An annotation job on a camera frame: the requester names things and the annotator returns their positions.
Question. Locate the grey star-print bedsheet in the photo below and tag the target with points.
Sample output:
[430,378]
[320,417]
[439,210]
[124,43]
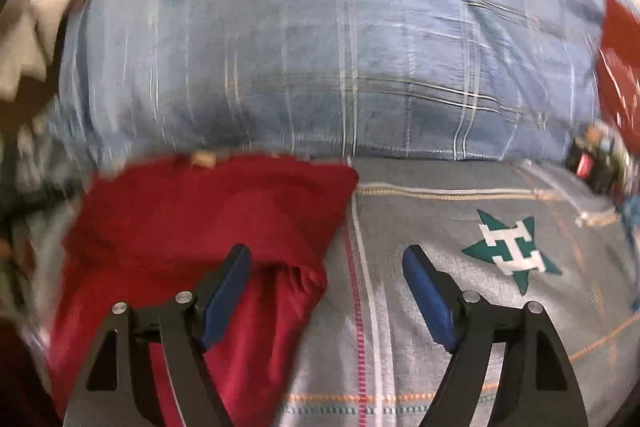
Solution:
[450,307]

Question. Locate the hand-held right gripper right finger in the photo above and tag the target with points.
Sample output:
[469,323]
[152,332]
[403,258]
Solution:
[430,302]

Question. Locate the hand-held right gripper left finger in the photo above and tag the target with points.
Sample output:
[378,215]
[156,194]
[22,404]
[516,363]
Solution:
[226,294]

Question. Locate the white cloth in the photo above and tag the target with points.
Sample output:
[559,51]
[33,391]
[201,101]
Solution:
[22,52]

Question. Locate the red garment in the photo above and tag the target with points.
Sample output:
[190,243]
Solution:
[175,217]

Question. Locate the red cloth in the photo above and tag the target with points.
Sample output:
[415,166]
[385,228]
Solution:
[620,62]

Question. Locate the blue plaid pillow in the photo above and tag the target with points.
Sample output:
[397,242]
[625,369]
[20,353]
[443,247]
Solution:
[350,57]

